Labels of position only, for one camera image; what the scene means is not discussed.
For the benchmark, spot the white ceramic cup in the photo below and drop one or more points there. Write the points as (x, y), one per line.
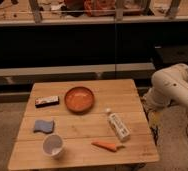
(53, 146)

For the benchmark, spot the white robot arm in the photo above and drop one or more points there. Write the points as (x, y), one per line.
(168, 84)

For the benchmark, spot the orange ceramic bowl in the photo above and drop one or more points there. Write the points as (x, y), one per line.
(79, 99)

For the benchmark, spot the wooden table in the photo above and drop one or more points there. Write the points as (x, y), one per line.
(80, 131)

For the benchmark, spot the white glue bottle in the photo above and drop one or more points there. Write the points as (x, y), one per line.
(117, 125)

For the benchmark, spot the orange toy carrot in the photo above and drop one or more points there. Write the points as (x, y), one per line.
(108, 146)

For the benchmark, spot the blue sponge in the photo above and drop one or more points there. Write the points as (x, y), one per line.
(43, 126)

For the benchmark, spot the black box on shelf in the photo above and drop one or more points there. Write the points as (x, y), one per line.
(170, 55)

